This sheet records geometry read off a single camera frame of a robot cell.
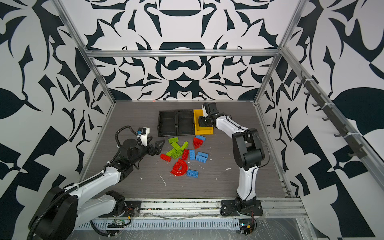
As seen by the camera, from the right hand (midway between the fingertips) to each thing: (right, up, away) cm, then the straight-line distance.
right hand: (201, 119), depth 98 cm
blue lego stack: (0, -22, -9) cm, 24 cm away
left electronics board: (-40, -47, -29) cm, 68 cm away
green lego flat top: (-19, -13, 0) cm, 23 cm away
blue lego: (0, -12, +1) cm, 12 cm away
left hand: (-24, -9, -15) cm, 30 cm away
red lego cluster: (-3, -14, -4) cm, 15 cm away
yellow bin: (0, -7, +2) cm, 7 cm away
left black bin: (-24, -4, +12) cm, 27 cm away
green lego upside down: (-16, -21, -6) cm, 27 cm away
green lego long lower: (-19, -20, -6) cm, 28 cm away
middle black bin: (-11, -2, +12) cm, 16 cm away
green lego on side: (-10, -16, -4) cm, 20 cm away
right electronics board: (+19, -49, -27) cm, 59 cm away
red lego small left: (-23, -22, -9) cm, 33 cm away
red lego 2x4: (-10, -21, -6) cm, 24 cm away
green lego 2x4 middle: (-16, -16, -4) cm, 23 cm away
